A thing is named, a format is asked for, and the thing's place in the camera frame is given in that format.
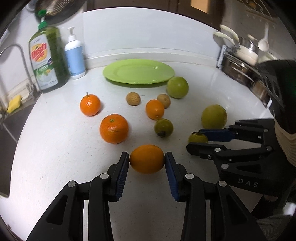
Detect small green fruit with calyx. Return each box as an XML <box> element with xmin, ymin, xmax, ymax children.
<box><xmin>188</xmin><ymin>132</ymin><xmax>208</xmax><ymax>144</ymax></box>

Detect yellow-green guava fruit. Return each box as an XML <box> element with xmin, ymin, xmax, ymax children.
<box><xmin>201</xmin><ymin>104</ymin><xmax>227</xmax><ymax>129</ymax></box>

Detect smooth orange kumquat fruit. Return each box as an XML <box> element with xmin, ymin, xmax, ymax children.
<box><xmin>130</xmin><ymin>145</ymin><xmax>164</xmax><ymax>174</ymax></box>

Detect brown longan fruit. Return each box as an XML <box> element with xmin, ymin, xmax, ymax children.
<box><xmin>157</xmin><ymin>94</ymin><xmax>171</xmax><ymax>108</ymax></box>
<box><xmin>126</xmin><ymin>92</ymin><xmax>141</xmax><ymax>106</ymax></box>

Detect small oval orange fruit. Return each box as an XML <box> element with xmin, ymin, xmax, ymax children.
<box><xmin>145</xmin><ymin>99</ymin><xmax>165</xmax><ymax>121</ymax></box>

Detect green apple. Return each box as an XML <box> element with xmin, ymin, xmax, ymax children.
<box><xmin>166</xmin><ymin>76</ymin><xmax>189</xmax><ymax>98</ymax></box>

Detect large orange tangerine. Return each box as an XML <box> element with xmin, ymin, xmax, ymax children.
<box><xmin>99</xmin><ymin>114</ymin><xmax>129</xmax><ymax>144</ymax></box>

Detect stemmed orange tangerine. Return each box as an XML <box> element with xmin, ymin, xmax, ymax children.
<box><xmin>80</xmin><ymin>92</ymin><xmax>101</xmax><ymax>116</ymax></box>

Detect chrome kitchen faucet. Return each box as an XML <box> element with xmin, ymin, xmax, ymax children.
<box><xmin>1</xmin><ymin>44</ymin><xmax>39</xmax><ymax>97</ymax></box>

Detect metal dish rack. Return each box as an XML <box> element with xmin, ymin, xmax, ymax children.
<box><xmin>217</xmin><ymin>45</ymin><xmax>272</xmax><ymax>108</ymax></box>

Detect white ladle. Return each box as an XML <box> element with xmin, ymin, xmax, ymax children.
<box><xmin>258</xmin><ymin>23</ymin><xmax>269</xmax><ymax>52</ymax></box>

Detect steel pot with lid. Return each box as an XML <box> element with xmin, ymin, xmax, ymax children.
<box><xmin>239</xmin><ymin>35</ymin><xmax>259</xmax><ymax>54</ymax></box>

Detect lime green plate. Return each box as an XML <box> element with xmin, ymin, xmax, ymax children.
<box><xmin>103</xmin><ymin>59</ymin><xmax>175</xmax><ymax>84</ymax></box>

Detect dark wooden cabinet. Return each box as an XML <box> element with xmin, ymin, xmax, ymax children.
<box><xmin>87</xmin><ymin>0</ymin><xmax>225</xmax><ymax>29</ymax></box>

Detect yellow sponge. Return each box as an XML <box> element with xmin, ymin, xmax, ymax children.
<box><xmin>7</xmin><ymin>94</ymin><xmax>22</xmax><ymax>114</ymax></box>

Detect green dish soap bottle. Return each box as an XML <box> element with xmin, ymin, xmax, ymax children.
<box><xmin>29</xmin><ymin>9</ymin><xmax>70</xmax><ymax>93</ymax></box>

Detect white blue pump bottle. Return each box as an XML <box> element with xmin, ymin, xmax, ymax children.
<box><xmin>64</xmin><ymin>27</ymin><xmax>86</xmax><ymax>79</ymax></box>

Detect black frying pan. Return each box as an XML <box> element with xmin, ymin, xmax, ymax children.
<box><xmin>35</xmin><ymin>0</ymin><xmax>86</xmax><ymax>25</ymax></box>

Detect white saucepan with handle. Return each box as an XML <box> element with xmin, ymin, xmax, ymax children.
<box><xmin>213</xmin><ymin>32</ymin><xmax>258</xmax><ymax>66</ymax></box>

